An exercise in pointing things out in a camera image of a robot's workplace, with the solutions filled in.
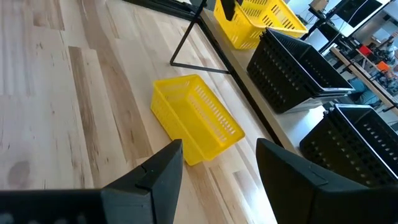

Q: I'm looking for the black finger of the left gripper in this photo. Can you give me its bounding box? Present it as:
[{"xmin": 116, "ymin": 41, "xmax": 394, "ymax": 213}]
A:
[{"xmin": 220, "ymin": 0, "xmax": 238, "ymax": 22}]

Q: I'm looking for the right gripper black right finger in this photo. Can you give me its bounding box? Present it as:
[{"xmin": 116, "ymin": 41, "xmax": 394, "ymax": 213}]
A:
[{"xmin": 255, "ymin": 137, "xmax": 398, "ymax": 224}]

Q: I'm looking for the black computer monitor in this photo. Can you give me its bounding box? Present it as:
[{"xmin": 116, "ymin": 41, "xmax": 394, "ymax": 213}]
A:
[{"xmin": 335, "ymin": 0, "xmax": 390, "ymax": 29}]

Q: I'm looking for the black plastic basket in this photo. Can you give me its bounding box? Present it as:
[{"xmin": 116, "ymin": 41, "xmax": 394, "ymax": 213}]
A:
[
  {"xmin": 298, "ymin": 103, "xmax": 398, "ymax": 189},
  {"xmin": 246, "ymin": 27, "xmax": 356, "ymax": 114}
]

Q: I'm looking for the wooden desk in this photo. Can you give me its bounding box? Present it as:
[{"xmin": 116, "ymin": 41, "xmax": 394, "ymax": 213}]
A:
[{"xmin": 330, "ymin": 46, "xmax": 398, "ymax": 109}]

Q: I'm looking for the teal chair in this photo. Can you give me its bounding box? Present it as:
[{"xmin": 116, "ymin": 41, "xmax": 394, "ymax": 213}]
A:
[{"xmin": 348, "ymin": 77, "xmax": 390, "ymax": 105}]

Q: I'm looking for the orange object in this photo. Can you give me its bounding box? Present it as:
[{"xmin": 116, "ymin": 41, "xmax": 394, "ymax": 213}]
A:
[{"xmin": 376, "ymin": 60, "xmax": 391, "ymax": 73}]

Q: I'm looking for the yellow plastic basket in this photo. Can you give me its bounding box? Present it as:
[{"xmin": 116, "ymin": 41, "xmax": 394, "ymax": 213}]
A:
[
  {"xmin": 150, "ymin": 73, "xmax": 246, "ymax": 167},
  {"xmin": 217, "ymin": 0, "xmax": 309, "ymax": 39},
  {"xmin": 213, "ymin": 4, "xmax": 269, "ymax": 51}
]

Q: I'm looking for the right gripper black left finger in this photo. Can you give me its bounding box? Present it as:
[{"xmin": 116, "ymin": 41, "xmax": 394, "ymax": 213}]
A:
[{"xmin": 0, "ymin": 138, "xmax": 185, "ymax": 224}]

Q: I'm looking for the red box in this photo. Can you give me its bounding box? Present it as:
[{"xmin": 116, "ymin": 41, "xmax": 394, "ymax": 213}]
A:
[{"xmin": 358, "ymin": 44, "xmax": 374, "ymax": 57}]

